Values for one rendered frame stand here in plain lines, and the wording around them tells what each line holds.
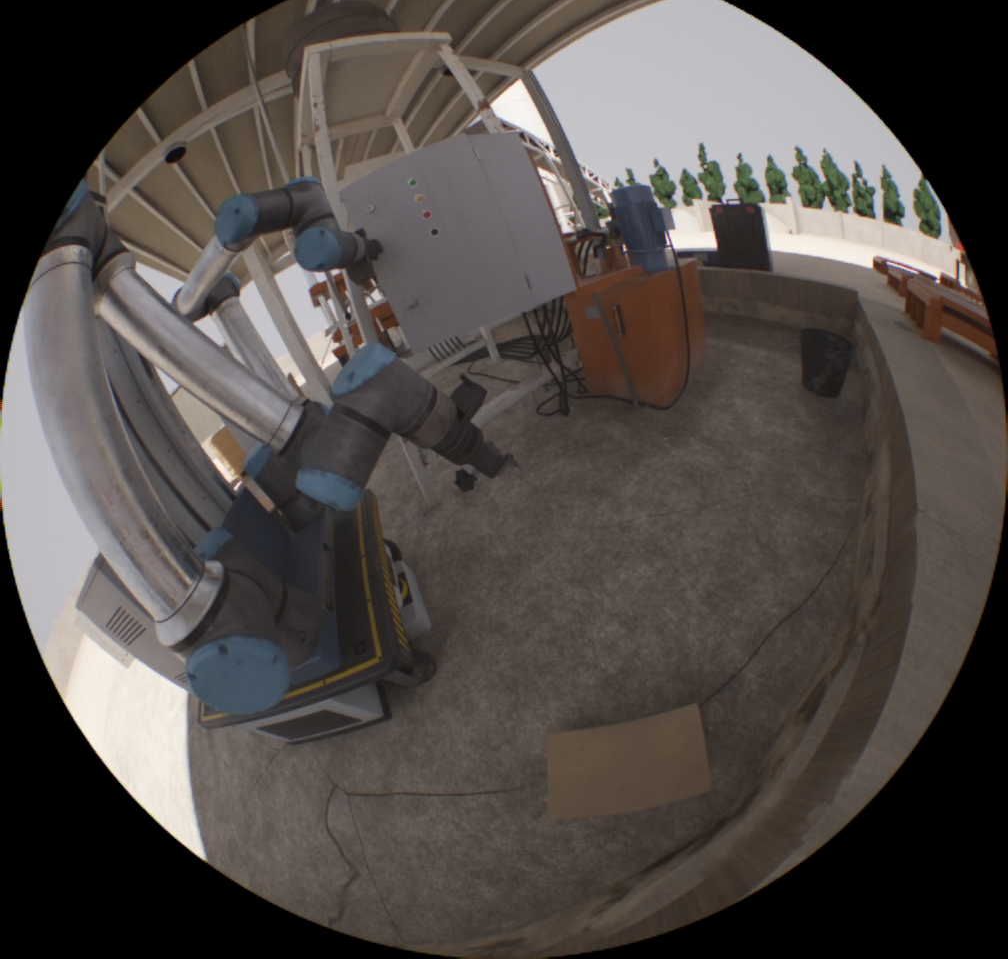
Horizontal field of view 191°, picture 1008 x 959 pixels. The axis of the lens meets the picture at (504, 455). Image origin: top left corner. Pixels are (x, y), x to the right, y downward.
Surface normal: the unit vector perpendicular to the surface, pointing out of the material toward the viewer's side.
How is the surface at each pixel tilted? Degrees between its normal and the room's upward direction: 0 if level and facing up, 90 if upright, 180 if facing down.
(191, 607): 50
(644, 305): 90
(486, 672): 0
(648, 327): 90
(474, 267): 90
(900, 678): 0
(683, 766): 0
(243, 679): 95
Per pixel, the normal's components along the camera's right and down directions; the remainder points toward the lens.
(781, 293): -0.77, 0.56
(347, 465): 0.61, 0.07
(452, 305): 0.04, 0.58
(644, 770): -0.33, -0.76
